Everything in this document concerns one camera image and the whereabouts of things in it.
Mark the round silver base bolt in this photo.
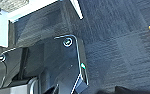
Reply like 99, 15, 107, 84
63, 37, 74, 47

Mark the grey robot torso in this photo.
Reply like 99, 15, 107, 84
0, 75, 39, 94

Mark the cyan base light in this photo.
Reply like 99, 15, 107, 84
80, 63, 86, 71

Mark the white wardrobe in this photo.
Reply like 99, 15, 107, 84
7, 0, 64, 24

